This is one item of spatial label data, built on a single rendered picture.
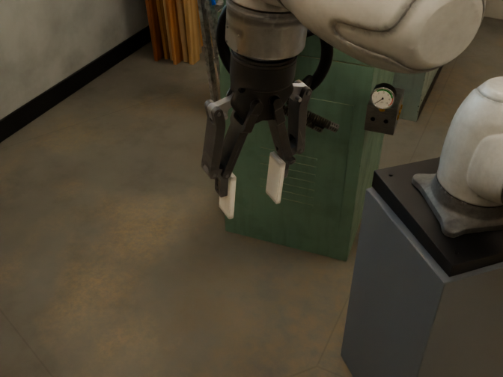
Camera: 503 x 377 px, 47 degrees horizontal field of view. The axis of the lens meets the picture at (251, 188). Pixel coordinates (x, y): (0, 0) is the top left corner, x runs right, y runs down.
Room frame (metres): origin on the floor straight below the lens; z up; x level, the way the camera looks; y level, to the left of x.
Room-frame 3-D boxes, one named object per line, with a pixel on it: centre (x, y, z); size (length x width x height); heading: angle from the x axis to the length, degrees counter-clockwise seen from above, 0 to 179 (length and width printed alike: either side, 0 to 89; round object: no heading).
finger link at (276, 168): (0.63, -0.03, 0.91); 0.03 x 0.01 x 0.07; 30
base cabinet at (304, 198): (1.72, -0.21, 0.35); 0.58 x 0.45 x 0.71; 160
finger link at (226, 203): (0.59, 0.03, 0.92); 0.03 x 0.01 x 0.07; 30
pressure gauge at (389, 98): (1.32, -0.34, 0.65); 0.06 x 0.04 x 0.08; 70
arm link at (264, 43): (0.61, -0.02, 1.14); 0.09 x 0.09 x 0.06
